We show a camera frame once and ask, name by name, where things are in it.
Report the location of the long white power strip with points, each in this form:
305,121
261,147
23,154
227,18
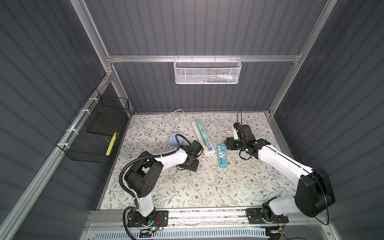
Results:
203,138

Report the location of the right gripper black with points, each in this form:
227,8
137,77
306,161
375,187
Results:
229,143

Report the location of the blue square power socket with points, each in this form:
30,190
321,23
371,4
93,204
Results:
176,138

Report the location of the white vented cover strip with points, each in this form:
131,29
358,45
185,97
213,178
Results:
204,233

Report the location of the items in white basket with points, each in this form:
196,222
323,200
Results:
220,79

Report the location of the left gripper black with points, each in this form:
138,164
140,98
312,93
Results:
195,167

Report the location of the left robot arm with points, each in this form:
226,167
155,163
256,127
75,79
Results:
139,177

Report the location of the black wire basket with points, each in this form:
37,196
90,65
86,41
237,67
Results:
88,137

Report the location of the teal power strip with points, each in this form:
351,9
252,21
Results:
222,158

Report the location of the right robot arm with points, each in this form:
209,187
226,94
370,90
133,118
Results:
314,192

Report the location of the green plug adapter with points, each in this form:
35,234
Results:
223,146

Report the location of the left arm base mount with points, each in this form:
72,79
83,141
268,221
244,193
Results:
154,219

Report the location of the white wire mesh basket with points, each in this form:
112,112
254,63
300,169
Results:
189,71

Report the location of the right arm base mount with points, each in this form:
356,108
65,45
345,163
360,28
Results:
264,216

